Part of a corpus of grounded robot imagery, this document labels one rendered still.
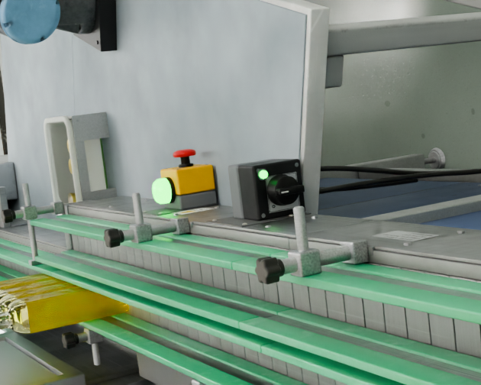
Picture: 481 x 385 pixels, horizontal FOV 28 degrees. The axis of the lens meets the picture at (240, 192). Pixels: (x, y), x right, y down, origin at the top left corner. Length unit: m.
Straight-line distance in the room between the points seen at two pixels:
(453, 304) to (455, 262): 0.12
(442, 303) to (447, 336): 0.14
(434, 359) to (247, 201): 0.50
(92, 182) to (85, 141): 0.09
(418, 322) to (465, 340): 0.07
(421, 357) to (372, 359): 0.05
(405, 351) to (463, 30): 0.71
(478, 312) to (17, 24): 1.19
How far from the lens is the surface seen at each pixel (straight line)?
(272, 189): 1.35
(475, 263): 0.94
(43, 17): 1.81
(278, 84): 1.43
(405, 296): 0.88
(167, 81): 1.78
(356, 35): 1.44
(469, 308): 0.82
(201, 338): 1.50
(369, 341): 1.04
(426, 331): 1.01
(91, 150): 2.08
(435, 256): 0.98
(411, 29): 1.51
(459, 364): 0.93
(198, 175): 1.62
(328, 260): 1.04
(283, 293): 1.24
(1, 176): 2.86
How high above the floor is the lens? 1.48
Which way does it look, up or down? 28 degrees down
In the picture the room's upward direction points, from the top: 100 degrees counter-clockwise
